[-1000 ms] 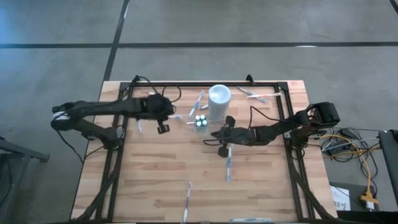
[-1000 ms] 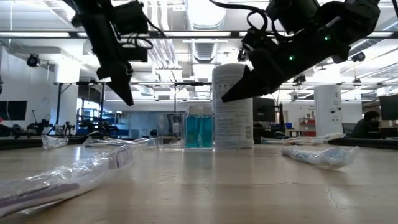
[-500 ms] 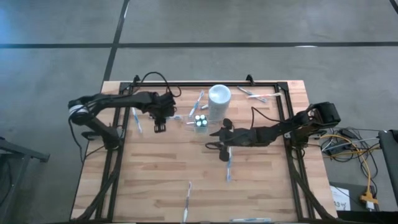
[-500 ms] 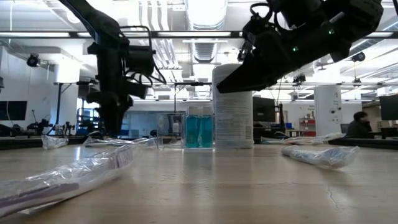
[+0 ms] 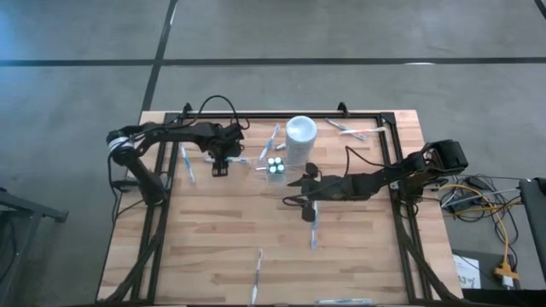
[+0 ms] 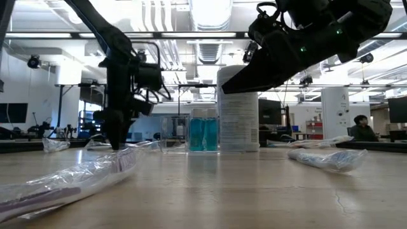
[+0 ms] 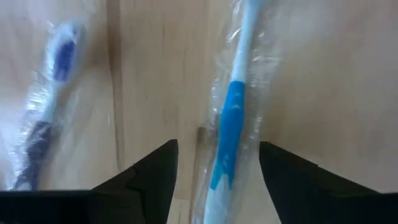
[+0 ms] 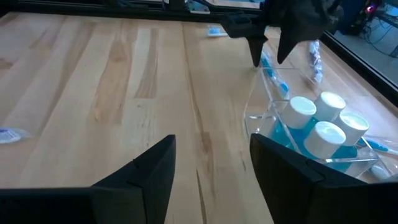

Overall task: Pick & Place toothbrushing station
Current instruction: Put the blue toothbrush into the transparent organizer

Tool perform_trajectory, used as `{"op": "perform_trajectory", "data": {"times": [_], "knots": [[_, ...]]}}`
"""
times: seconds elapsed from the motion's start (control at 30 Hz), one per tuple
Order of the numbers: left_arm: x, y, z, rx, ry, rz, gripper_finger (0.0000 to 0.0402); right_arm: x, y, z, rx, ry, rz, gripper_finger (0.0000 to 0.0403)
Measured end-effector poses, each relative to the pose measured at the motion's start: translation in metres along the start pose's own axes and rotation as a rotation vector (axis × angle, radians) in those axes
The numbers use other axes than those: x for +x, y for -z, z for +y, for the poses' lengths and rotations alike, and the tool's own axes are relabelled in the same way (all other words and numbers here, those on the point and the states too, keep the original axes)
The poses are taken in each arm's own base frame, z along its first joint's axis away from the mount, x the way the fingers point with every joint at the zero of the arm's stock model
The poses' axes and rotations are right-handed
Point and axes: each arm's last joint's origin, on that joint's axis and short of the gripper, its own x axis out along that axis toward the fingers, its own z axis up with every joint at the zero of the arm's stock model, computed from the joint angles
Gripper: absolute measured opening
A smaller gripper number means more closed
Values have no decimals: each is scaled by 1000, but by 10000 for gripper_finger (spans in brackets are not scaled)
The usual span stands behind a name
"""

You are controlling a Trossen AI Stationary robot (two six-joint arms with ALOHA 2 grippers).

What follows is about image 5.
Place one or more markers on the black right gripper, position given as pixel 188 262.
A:
pixel 335 188

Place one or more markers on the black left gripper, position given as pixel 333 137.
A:
pixel 228 138

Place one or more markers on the white wipes canister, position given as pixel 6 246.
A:
pixel 300 140

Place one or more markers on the purple toothbrush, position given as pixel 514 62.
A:
pixel 257 273

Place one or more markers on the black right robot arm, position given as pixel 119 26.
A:
pixel 396 172

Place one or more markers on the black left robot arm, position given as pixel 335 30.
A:
pixel 170 130

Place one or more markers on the clear acrylic organizer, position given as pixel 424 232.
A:
pixel 262 175

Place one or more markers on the black power strip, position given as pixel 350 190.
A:
pixel 460 202

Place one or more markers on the white printed paper sheet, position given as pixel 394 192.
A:
pixel 467 273

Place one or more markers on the black metal stand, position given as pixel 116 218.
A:
pixel 25 209

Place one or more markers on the black floor mat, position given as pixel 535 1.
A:
pixel 490 296

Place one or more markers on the yellow plug splitter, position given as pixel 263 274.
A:
pixel 505 270

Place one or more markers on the white power adapter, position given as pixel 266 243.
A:
pixel 507 282

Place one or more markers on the black side desk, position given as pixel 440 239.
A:
pixel 533 221

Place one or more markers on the black frame clamp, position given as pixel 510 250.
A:
pixel 186 110
pixel 342 108

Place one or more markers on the black aluminium table frame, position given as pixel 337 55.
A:
pixel 277 115

